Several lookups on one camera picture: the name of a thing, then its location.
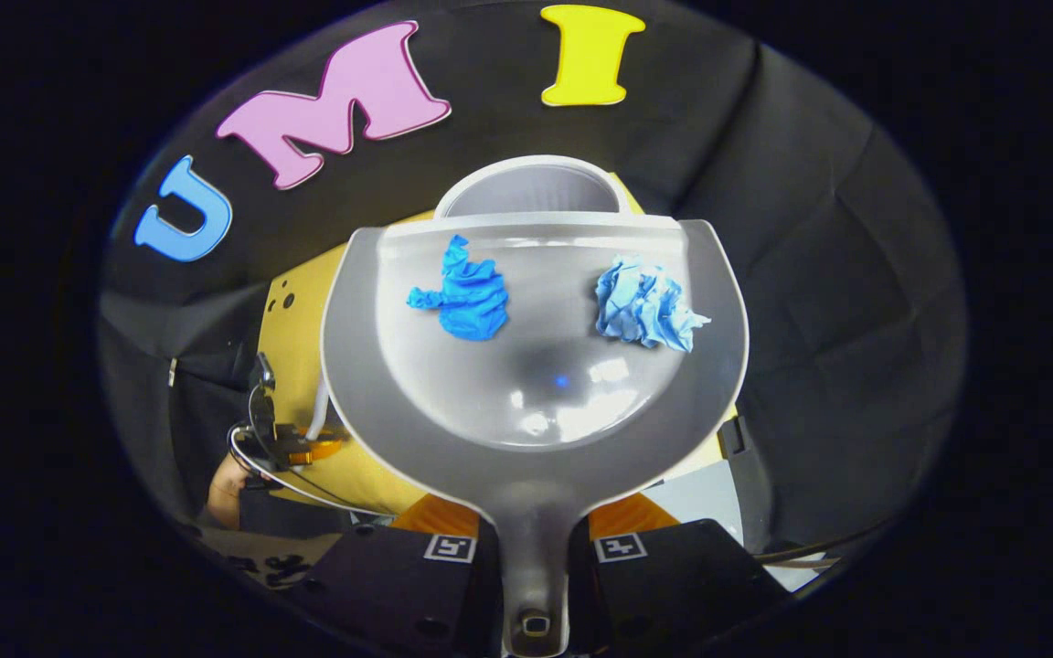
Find light blue paper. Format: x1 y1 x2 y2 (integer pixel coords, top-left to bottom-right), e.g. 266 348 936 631
594 255 711 354

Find dark blue paper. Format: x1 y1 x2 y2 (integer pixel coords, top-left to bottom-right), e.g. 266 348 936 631
407 235 510 342

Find black backdrop cloth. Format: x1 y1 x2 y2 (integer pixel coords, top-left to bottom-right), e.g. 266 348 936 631
97 0 968 586

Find grey dustpan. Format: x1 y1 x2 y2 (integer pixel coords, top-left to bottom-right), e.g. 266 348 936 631
321 212 750 657

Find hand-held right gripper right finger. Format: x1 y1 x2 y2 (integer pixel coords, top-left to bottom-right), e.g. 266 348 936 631
567 492 793 655

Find white cable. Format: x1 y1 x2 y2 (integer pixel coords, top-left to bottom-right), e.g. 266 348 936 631
229 424 383 518

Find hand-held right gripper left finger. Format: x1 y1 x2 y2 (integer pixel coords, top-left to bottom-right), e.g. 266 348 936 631
293 493 503 658

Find person's printed garment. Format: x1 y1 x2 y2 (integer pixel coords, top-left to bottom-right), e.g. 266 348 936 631
193 523 335 590

